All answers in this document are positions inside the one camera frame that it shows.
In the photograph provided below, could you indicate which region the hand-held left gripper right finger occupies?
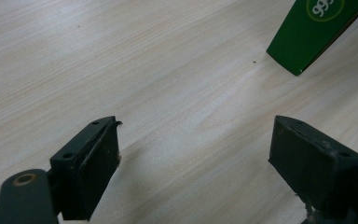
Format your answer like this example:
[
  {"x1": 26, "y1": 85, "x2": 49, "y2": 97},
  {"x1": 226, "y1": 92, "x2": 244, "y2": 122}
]
[{"x1": 268, "y1": 115, "x2": 358, "y2": 218}]

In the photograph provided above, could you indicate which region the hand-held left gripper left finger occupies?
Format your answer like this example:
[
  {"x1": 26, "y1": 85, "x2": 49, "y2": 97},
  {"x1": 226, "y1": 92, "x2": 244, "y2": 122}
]
[{"x1": 49, "y1": 116, "x2": 123, "y2": 221}]

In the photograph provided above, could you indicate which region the green cardboard box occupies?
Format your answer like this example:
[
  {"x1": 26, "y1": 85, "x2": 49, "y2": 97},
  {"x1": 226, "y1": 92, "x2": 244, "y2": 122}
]
[{"x1": 266, "y1": 0, "x2": 358, "y2": 77}]

